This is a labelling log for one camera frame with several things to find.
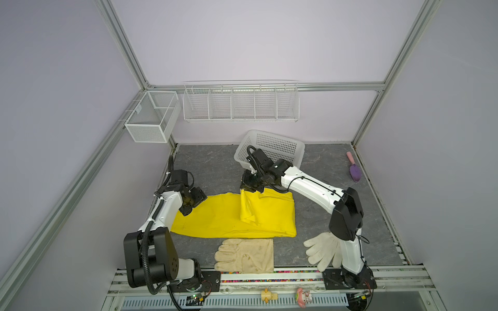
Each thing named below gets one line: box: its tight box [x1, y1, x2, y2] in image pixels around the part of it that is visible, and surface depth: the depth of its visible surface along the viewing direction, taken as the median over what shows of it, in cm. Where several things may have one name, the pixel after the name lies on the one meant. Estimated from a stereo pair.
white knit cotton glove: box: [303, 231, 345, 273], surface depth 82 cm
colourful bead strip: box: [220, 270, 324, 284], surface depth 77 cm
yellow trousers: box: [170, 189, 297, 239], surface depth 89 cm
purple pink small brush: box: [346, 151, 362, 183], surface depth 108 cm
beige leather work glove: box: [213, 238, 275, 275], surface depth 81 cm
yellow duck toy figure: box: [260, 287, 279, 304], surface depth 69 cm
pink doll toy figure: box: [294, 287, 313, 309], surface depth 69 cm
